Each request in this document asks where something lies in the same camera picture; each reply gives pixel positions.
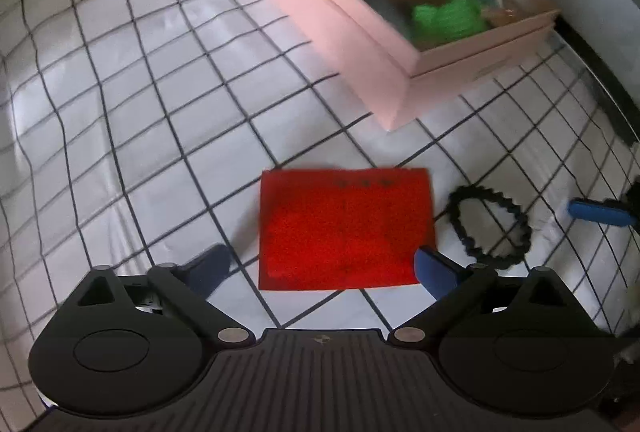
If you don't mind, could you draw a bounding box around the checkered white tablecloth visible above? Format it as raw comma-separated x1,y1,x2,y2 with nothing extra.
1,0,639,431

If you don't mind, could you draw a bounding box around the pink box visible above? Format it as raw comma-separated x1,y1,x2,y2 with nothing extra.
274,0,559,131

